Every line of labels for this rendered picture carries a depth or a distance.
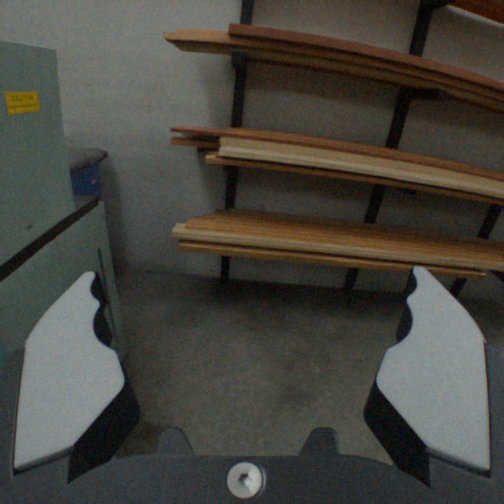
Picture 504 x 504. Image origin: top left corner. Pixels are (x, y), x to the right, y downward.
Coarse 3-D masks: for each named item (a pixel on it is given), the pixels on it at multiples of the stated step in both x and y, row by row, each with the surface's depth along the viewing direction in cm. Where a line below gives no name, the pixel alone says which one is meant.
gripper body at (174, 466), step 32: (160, 448) 5; (320, 448) 5; (96, 480) 4; (128, 480) 4; (160, 480) 4; (192, 480) 4; (224, 480) 4; (256, 480) 4; (288, 480) 4; (320, 480) 4; (352, 480) 4; (384, 480) 4; (416, 480) 4
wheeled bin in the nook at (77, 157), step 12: (72, 156) 140; (84, 156) 146; (96, 156) 153; (72, 168) 129; (84, 168) 144; (96, 168) 163; (72, 180) 138; (84, 180) 151; (96, 180) 166; (84, 192) 153; (96, 192) 169
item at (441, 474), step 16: (496, 352) 7; (496, 368) 6; (496, 384) 6; (496, 400) 6; (496, 416) 5; (496, 432) 5; (496, 448) 5; (416, 464) 5; (432, 464) 5; (448, 464) 5; (496, 464) 4; (432, 480) 4; (448, 480) 4; (464, 480) 4; (480, 480) 4; (496, 480) 4; (448, 496) 4; (464, 496) 4; (480, 496) 4; (496, 496) 4
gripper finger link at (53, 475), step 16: (16, 352) 7; (16, 368) 7; (0, 384) 6; (16, 384) 6; (0, 400) 6; (16, 400) 6; (0, 416) 6; (16, 416) 6; (0, 432) 5; (0, 448) 5; (0, 464) 5; (48, 464) 5; (64, 464) 5; (80, 464) 5; (0, 480) 4; (16, 480) 4; (32, 480) 4; (48, 480) 4; (64, 480) 5; (0, 496) 4; (16, 496) 4; (32, 496) 4; (48, 496) 4
